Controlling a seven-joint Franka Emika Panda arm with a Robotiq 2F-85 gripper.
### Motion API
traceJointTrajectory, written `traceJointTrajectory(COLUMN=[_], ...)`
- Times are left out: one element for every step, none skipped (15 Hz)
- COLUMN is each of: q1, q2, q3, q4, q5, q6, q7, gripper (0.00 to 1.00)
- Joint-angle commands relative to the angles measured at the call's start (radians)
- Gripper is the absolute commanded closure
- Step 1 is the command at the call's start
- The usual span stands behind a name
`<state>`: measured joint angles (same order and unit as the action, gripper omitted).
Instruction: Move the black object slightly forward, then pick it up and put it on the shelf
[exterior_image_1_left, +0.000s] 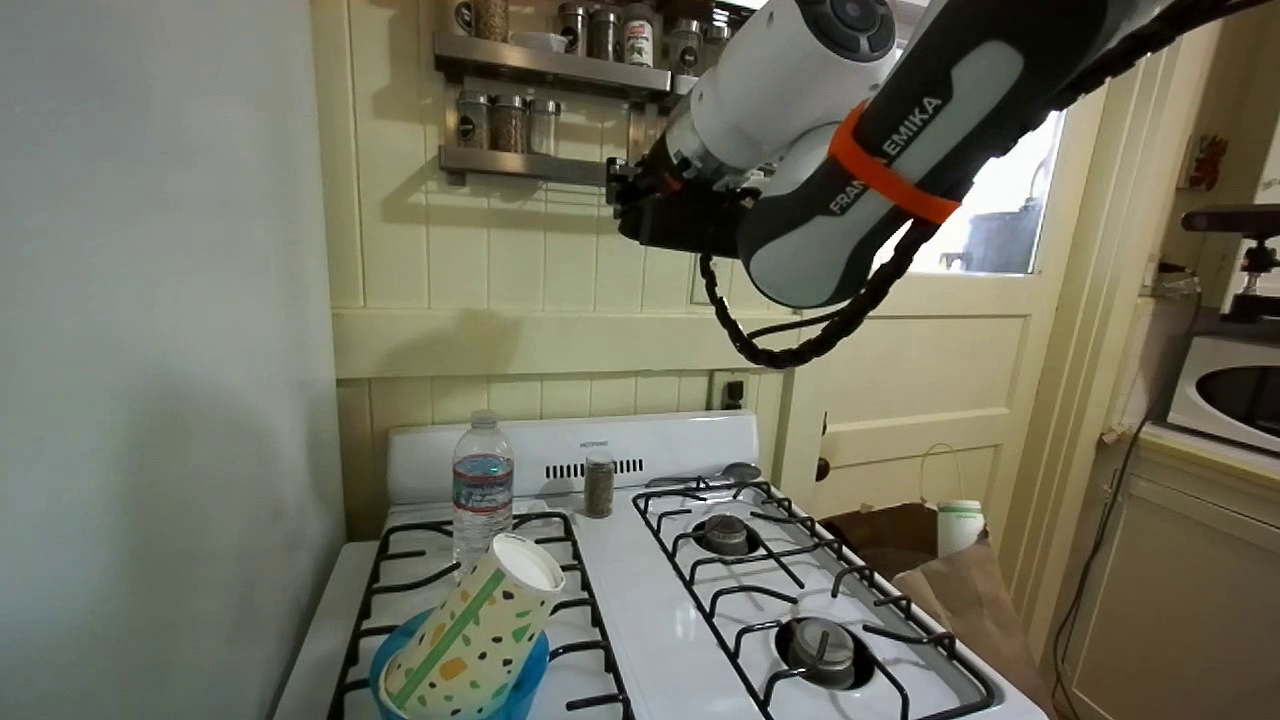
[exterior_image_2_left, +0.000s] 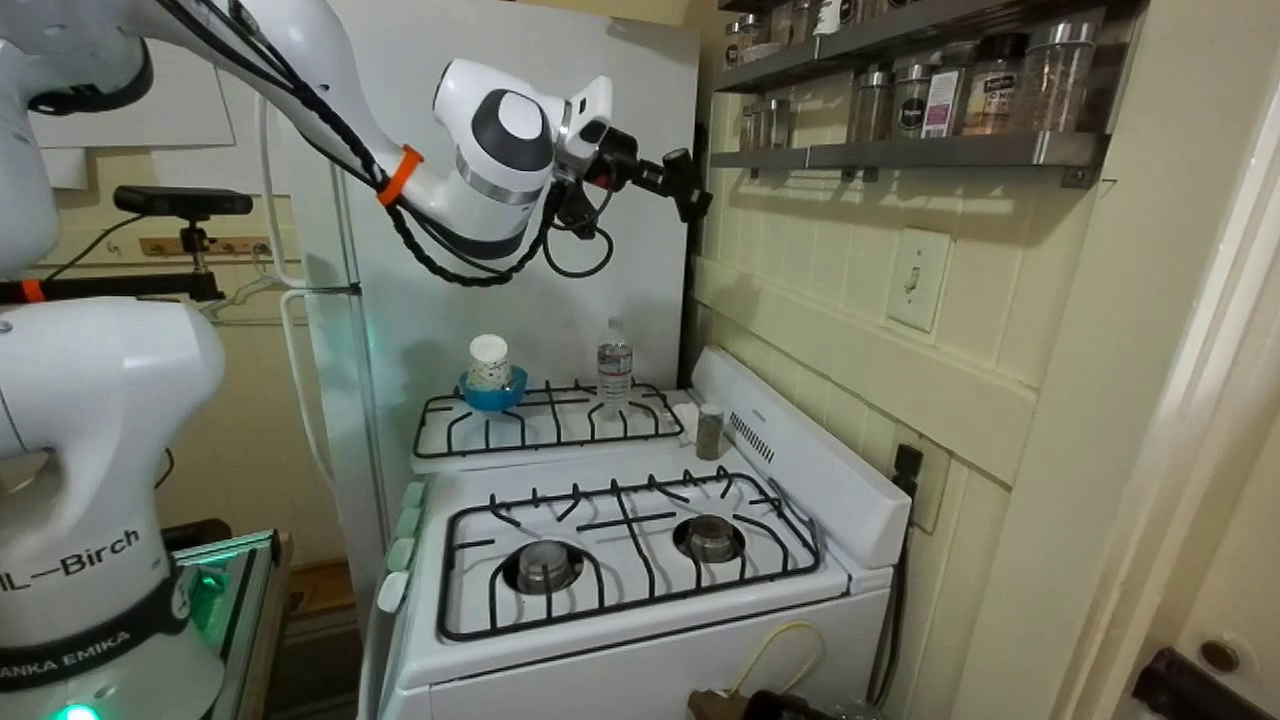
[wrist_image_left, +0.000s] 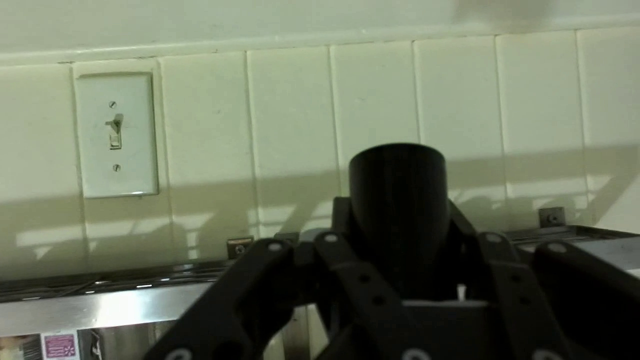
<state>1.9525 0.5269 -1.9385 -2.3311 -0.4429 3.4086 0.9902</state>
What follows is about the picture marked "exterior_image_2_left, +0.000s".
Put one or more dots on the white stove knob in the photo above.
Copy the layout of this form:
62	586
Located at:
403	554
391	593
408	527

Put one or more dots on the grey pepper shaker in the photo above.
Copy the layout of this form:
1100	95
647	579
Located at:
708	432

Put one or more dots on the metal robot base stand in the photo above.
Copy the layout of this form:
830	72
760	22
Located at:
245	600

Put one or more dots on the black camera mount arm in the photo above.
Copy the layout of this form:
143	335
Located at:
134	283

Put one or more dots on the blue bowl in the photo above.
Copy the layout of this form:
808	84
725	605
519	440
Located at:
490	392

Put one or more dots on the white label spice jar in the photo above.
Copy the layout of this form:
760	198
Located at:
830	14

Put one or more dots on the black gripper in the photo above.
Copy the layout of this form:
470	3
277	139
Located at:
608	155

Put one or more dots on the glass spice jar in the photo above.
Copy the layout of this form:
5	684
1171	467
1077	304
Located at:
1061	81
941	97
801	22
993	84
751	120
776	120
907	97
869	105

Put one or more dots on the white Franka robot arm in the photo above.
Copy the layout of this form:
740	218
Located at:
92	401

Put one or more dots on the metal spice shelf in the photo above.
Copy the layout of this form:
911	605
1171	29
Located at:
867	40
907	155

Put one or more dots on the cream light switch plate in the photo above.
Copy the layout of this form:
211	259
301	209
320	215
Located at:
916	283

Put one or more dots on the black double burner grate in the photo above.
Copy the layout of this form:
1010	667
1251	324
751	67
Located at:
548	446
627	605

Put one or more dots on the white gas stove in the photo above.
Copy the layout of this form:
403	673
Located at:
744	440

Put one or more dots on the white paper sheet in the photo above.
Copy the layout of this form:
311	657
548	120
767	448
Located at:
134	105

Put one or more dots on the black stereo camera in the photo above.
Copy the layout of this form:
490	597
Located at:
181	200

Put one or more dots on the wall power outlet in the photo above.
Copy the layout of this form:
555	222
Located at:
933	505

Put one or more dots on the round metal burner cap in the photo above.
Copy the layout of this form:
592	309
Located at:
543	564
706	538

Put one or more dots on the white refrigerator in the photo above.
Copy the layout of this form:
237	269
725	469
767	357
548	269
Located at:
641	293

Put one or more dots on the black cylindrical shaker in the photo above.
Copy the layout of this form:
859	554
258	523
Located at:
690	185

